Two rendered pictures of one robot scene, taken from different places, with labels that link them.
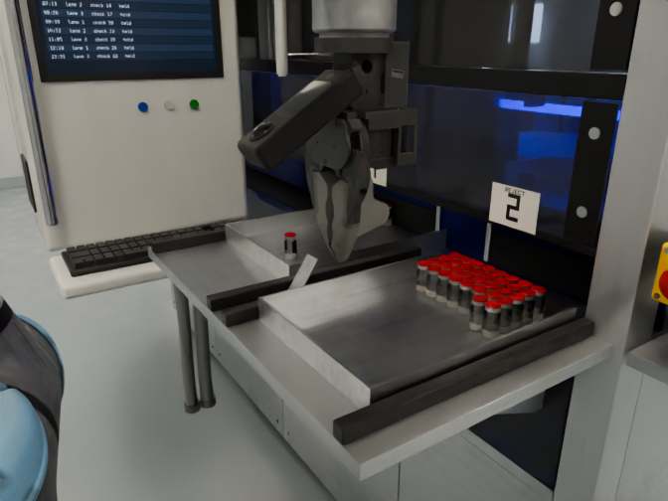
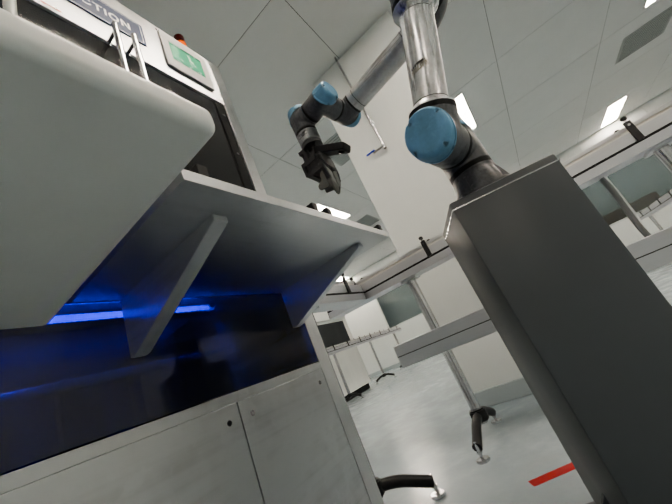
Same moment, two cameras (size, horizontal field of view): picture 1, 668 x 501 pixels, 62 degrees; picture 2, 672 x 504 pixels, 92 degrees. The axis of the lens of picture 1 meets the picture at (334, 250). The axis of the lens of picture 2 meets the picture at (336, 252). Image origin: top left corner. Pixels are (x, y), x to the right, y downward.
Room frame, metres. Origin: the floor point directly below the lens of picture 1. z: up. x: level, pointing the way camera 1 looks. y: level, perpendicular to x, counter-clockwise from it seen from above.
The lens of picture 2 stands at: (1.04, 0.75, 0.55)
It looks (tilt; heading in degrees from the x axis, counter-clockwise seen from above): 19 degrees up; 241
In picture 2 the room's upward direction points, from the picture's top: 24 degrees counter-clockwise
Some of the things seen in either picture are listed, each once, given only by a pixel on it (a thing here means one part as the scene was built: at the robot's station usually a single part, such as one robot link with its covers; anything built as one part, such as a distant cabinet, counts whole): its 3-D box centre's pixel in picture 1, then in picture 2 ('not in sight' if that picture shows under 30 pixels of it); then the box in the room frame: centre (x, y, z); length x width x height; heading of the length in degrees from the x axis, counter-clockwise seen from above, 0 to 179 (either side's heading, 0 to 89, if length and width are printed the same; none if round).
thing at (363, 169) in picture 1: (349, 176); not in sight; (0.51, -0.01, 1.13); 0.05 x 0.02 x 0.09; 33
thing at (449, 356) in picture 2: not in sight; (443, 345); (-0.11, -0.66, 0.46); 0.09 x 0.09 x 0.77; 33
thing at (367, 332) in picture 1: (414, 314); not in sight; (0.68, -0.11, 0.90); 0.34 x 0.26 x 0.04; 123
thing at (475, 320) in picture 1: (478, 312); not in sight; (0.67, -0.19, 0.90); 0.02 x 0.02 x 0.05
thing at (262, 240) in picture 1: (334, 235); not in sight; (1.01, 0.00, 0.90); 0.34 x 0.26 x 0.04; 123
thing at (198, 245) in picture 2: not in sight; (175, 292); (1.04, 0.11, 0.79); 0.34 x 0.03 x 0.13; 123
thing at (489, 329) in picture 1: (491, 319); not in sight; (0.65, -0.21, 0.90); 0.02 x 0.02 x 0.05
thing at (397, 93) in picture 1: (359, 105); (316, 160); (0.54, -0.02, 1.19); 0.09 x 0.08 x 0.12; 123
